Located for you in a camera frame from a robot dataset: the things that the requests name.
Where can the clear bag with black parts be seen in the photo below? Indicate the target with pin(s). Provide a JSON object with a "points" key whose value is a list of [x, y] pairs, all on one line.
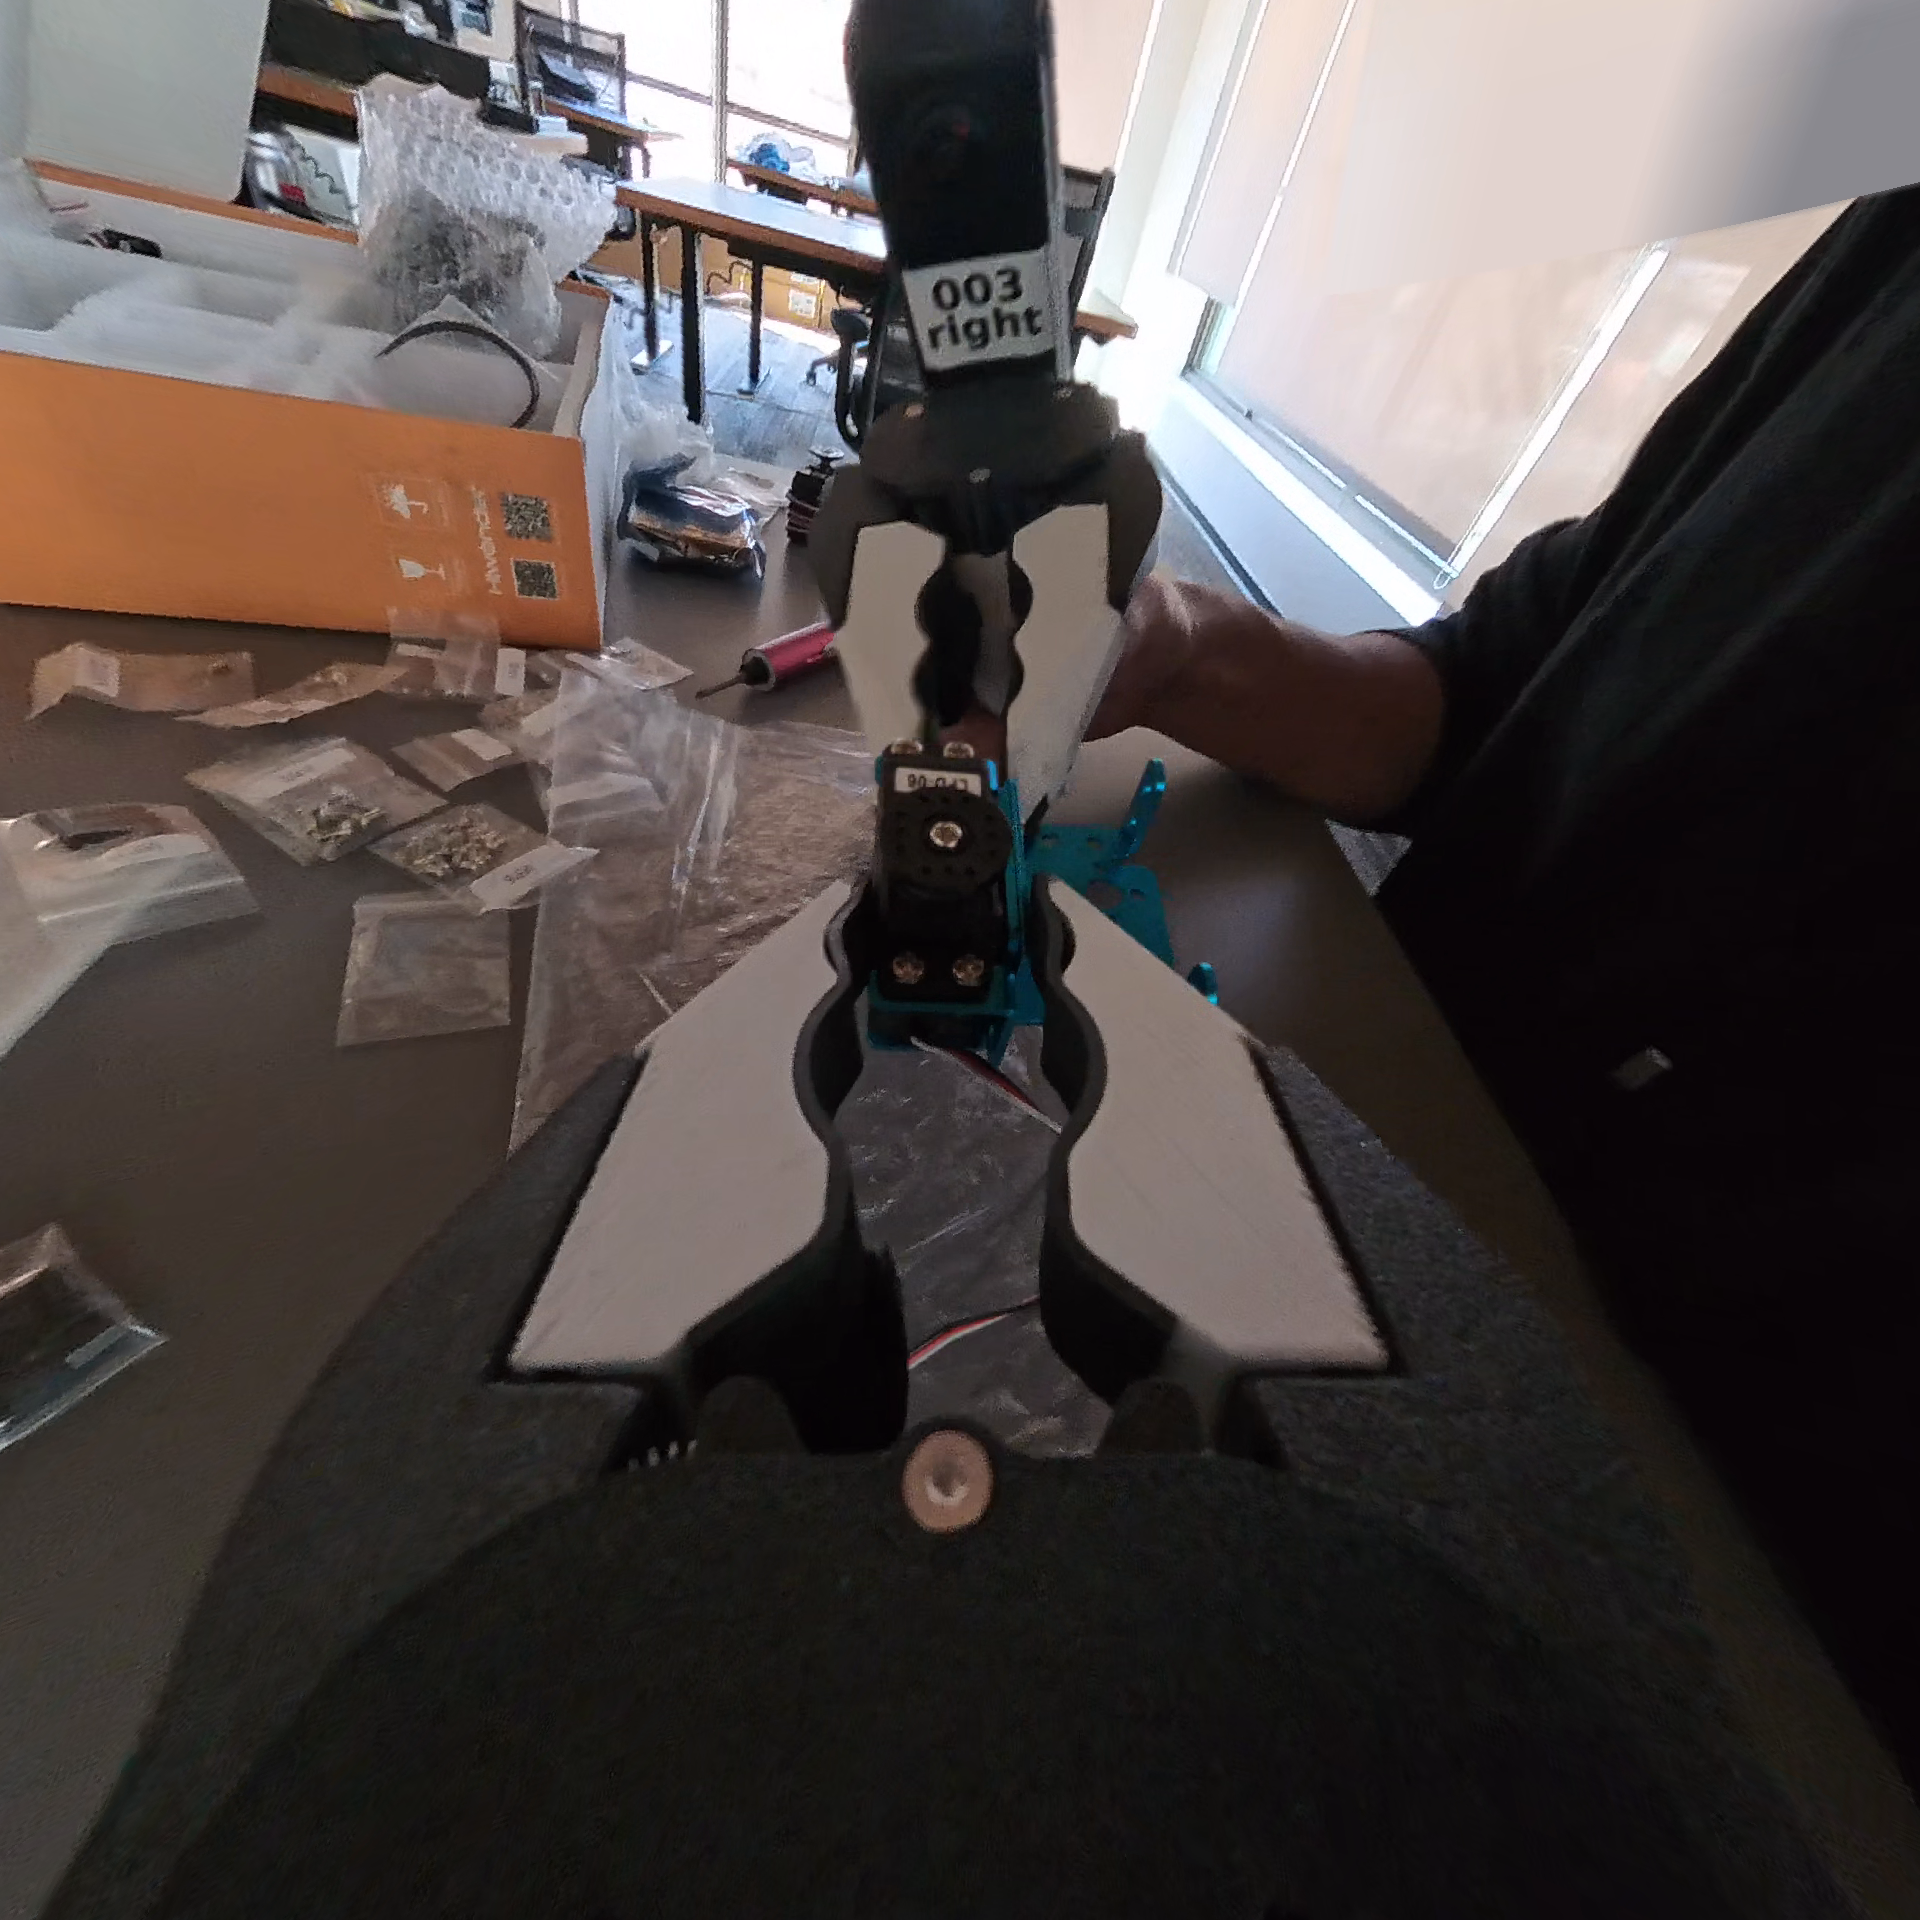
{"points": [[60, 1332]]}

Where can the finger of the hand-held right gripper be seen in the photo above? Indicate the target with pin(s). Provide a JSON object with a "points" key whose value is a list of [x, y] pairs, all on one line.
{"points": [[884, 616], [1076, 630]]}

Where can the large clear plastic bag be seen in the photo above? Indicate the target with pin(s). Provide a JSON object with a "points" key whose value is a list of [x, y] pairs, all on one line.
{"points": [[705, 896]]}

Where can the white foam box insert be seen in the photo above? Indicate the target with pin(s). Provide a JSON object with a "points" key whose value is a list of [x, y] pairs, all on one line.
{"points": [[151, 315]]}

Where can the dark packet of parts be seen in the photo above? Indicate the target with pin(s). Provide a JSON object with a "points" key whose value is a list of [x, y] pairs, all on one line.
{"points": [[689, 525]]}

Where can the orange cardboard box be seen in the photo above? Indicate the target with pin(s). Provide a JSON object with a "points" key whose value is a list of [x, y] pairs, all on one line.
{"points": [[228, 496]]}

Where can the person's black clothing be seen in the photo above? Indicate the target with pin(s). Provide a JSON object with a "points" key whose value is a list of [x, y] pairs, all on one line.
{"points": [[1731, 896]]}

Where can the black servo with blue mount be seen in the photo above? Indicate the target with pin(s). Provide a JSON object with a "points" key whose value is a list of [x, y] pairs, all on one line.
{"points": [[938, 862]]}

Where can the blue metal U bracket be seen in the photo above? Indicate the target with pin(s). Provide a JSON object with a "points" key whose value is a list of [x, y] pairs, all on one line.
{"points": [[1111, 867]]}

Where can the red electric screwdriver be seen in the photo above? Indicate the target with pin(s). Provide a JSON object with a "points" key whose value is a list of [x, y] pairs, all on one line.
{"points": [[787, 652]]}

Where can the white window blinds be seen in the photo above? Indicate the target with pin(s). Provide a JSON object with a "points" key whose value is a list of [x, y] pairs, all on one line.
{"points": [[1426, 228]]}

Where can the person's right hand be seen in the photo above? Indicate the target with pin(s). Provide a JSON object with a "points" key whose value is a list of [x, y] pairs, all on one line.
{"points": [[1184, 662]]}

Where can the wooden background table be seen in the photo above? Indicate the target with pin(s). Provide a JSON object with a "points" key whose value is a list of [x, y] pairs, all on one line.
{"points": [[751, 209]]}

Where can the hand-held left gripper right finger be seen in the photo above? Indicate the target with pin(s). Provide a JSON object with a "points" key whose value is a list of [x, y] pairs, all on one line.
{"points": [[1201, 1188]]}

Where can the pile of small screw bags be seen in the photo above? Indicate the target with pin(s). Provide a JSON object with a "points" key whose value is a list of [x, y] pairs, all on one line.
{"points": [[316, 795]]}

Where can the background desks with equipment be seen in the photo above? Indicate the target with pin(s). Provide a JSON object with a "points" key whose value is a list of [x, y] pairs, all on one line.
{"points": [[450, 41]]}

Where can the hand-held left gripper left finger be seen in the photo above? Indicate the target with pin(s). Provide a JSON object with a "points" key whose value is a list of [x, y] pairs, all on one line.
{"points": [[689, 1188]]}

